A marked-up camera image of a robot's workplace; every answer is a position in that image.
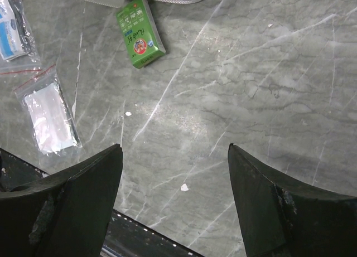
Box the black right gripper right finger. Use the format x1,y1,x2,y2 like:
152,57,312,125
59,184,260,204
228,144,356,256

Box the small green medicine box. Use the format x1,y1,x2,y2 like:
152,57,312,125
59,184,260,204
116,0,166,69

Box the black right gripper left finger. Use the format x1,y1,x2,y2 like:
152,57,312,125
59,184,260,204
1,144,123,256

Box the small gauze zip bag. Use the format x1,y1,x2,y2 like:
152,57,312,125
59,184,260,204
15,65,82,156

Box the blue packets plastic bag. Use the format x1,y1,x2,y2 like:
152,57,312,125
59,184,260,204
1,0,41,75

